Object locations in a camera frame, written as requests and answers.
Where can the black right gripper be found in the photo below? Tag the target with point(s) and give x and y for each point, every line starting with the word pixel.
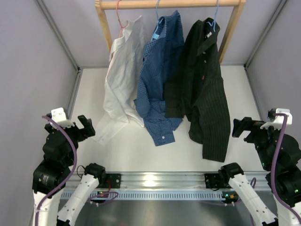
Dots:
pixel 247 124

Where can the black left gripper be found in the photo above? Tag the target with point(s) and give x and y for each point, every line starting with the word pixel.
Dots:
pixel 88 130

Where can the dark pinstriped shirt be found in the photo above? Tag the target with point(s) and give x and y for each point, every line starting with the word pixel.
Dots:
pixel 196 91

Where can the light blue hanger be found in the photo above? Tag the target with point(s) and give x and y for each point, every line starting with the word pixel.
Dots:
pixel 215 16

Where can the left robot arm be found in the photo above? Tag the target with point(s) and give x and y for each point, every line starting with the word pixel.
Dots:
pixel 58 165

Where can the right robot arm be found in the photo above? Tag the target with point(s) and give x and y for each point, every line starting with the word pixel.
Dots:
pixel 279 154

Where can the white shirt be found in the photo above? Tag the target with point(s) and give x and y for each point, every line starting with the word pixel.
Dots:
pixel 121 82

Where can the blue checked shirt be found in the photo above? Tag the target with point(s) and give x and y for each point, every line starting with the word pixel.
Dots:
pixel 160 58

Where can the pink hanger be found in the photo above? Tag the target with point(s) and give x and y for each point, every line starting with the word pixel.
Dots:
pixel 122 27

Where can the blue hanger under blue shirt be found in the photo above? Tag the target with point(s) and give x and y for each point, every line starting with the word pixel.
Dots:
pixel 156 8

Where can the wooden clothes rack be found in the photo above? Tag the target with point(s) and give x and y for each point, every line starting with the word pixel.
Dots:
pixel 238 5

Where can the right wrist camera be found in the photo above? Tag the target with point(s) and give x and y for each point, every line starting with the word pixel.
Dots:
pixel 276 118

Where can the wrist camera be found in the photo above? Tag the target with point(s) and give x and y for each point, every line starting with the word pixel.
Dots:
pixel 276 118
pixel 60 117

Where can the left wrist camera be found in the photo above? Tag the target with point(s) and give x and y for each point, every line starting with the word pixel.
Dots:
pixel 60 117

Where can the aluminium frame post left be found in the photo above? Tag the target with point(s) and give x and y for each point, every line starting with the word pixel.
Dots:
pixel 55 30

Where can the aluminium frame post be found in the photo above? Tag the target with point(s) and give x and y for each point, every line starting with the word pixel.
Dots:
pixel 55 30
pixel 280 6

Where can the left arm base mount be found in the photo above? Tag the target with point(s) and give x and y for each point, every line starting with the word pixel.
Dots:
pixel 112 181

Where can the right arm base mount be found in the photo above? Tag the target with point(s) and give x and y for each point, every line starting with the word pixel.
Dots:
pixel 214 182

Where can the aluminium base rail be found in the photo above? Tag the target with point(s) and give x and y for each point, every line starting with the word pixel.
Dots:
pixel 162 180

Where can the perforated cable duct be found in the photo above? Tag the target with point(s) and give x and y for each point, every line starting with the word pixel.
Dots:
pixel 207 195

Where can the aluminium frame post right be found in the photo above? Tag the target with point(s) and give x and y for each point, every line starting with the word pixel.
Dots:
pixel 280 6

